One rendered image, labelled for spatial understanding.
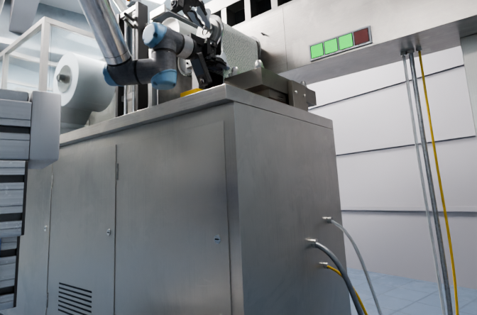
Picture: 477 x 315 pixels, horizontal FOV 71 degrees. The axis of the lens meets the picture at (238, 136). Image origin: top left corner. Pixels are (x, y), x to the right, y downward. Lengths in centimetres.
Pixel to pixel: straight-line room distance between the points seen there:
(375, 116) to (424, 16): 149
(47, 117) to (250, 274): 58
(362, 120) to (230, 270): 213
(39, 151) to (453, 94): 238
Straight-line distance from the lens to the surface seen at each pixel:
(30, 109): 50
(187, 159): 94
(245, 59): 141
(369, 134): 277
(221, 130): 86
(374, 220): 277
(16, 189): 48
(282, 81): 121
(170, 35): 107
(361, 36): 139
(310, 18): 152
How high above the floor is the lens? 63
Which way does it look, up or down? 9 degrees up
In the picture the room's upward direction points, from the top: 3 degrees counter-clockwise
